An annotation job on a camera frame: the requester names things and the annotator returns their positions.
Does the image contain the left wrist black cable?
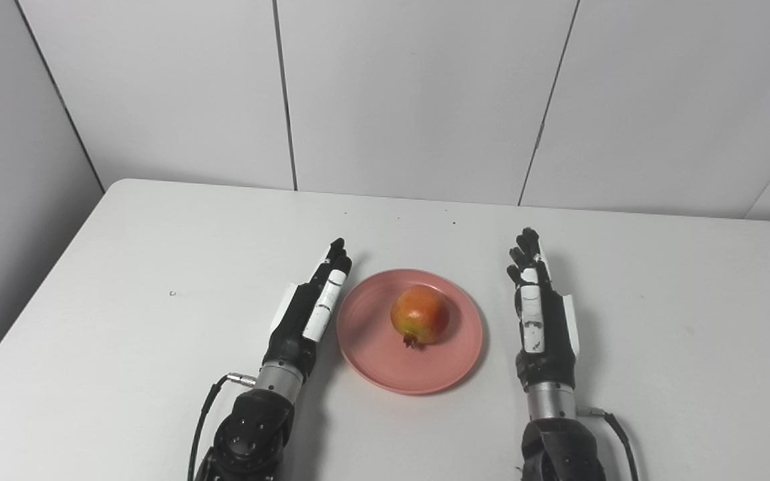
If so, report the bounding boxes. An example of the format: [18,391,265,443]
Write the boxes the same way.
[187,372,257,481]

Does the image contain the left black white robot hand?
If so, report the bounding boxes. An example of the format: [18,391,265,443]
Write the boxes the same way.
[261,238,354,383]

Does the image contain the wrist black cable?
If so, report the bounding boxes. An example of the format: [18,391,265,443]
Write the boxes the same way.
[187,372,257,481]
[577,407,640,481]

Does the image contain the pink round plate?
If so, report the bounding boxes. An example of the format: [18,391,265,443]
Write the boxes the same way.
[336,269,484,395]

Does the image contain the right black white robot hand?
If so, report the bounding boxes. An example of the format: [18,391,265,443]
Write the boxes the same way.
[506,228,582,394]

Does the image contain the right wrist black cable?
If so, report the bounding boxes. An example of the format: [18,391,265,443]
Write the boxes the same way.
[577,407,640,481]

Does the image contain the red yellow pomegranate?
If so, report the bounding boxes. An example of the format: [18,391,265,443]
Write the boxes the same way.
[390,284,451,349]

